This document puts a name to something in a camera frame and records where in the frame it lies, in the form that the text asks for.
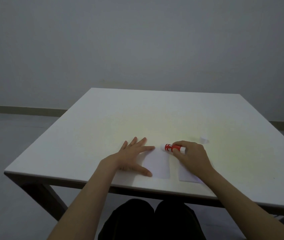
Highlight person's left hand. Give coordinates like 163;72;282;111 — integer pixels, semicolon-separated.
99;137;155;177

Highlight person's right hand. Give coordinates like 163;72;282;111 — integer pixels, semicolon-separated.
172;140;215;177

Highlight red glue stick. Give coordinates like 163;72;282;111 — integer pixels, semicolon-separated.
162;143;187;154

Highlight white paper sheet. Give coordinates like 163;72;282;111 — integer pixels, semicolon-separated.
141;147;170;179
178;161;204;184

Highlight person's right forearm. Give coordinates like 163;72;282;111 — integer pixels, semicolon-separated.
200;169;284;240

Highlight person's left forearm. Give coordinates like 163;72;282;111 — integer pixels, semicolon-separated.
46;160;119;240

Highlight white table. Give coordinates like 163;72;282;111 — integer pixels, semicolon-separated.
4;87;284;222

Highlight person's black trousers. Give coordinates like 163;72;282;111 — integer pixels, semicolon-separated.
98;198;207;240

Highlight tan wall baseboard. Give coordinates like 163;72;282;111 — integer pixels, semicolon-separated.
0;104;284;132

